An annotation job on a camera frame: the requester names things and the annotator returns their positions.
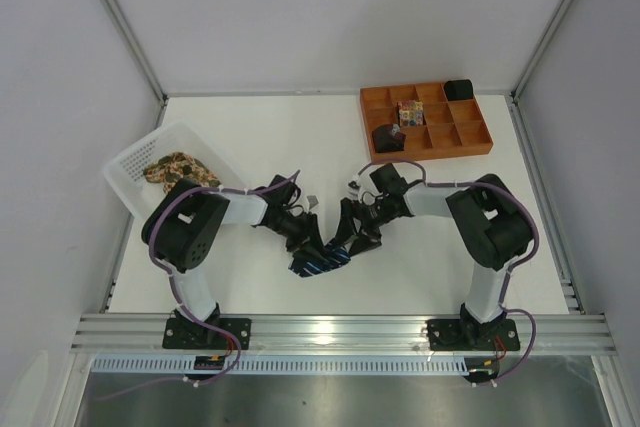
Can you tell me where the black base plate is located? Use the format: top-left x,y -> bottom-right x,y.
162,315 -> 252,350
426,318 -> 521,352

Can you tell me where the aluminium mounting rail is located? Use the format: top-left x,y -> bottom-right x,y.
71,313 -> 616,356

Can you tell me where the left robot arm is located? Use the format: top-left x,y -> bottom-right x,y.
141,175 -> 329,334

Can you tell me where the navy striped tie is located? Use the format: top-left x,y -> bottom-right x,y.
289,243 -> 351,278

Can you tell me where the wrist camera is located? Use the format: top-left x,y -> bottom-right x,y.
250,171 -> 319,211
348,163 -> 409,198

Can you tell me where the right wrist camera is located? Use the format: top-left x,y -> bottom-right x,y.
348,163 -> 409,198

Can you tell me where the colourful rolled tie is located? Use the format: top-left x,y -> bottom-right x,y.
396,100 -> 425,127

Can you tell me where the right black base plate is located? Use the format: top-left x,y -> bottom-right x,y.
426,318 -> 521,352

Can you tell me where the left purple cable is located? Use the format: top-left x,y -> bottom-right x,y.
92,169 -> 302,401

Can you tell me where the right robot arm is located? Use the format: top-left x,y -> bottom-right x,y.
330,163 -> 539,346

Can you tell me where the dark maroon rolled tie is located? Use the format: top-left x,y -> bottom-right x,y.
371,124 -> 406,153

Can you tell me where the white plastic basket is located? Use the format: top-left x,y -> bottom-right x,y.
103,121 -> 247,221

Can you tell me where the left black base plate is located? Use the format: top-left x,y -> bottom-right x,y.
162,315 -> 252,350

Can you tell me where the wooden compartment tray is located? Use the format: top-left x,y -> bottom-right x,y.
360,81 -> 494,161

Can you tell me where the floral patterned tie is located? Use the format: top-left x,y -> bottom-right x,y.
142,151 -> 220,194

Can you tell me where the black rolled tie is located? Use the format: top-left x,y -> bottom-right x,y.
443,79 -> 474,101

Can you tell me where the white slotted cable duct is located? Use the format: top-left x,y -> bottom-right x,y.
92,354 -> 469,376

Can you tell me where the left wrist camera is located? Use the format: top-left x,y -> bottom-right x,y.
250,171 -> 319,211

